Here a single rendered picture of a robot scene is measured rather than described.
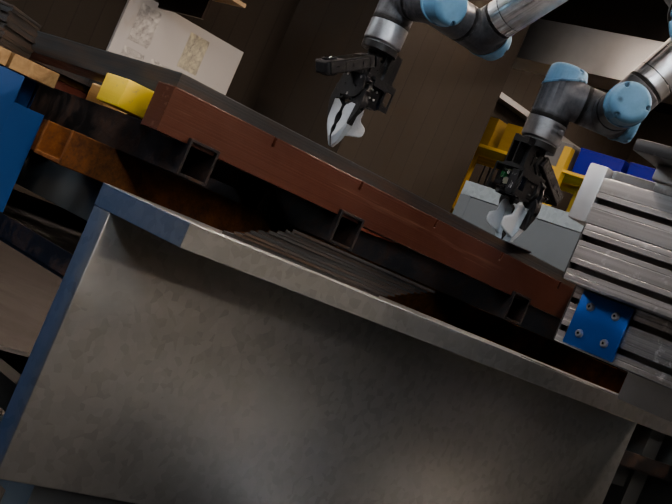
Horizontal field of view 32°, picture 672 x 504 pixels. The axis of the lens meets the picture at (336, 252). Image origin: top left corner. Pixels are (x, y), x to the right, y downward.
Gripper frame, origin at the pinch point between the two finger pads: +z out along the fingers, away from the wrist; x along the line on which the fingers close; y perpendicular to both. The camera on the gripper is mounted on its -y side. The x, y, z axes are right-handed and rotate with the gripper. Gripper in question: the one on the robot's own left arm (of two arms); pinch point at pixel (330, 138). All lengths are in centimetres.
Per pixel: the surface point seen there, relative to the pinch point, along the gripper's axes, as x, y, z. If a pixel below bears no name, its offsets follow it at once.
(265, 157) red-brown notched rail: -42, -44, 11
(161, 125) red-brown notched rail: -43, -62, 13
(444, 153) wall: 548, 581, -92
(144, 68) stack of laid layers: -29, -59, 6
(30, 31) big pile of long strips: -7, -66, 7
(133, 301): -47, -58, 35
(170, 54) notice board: 641, 346, -66
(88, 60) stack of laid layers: -14, -59, 8
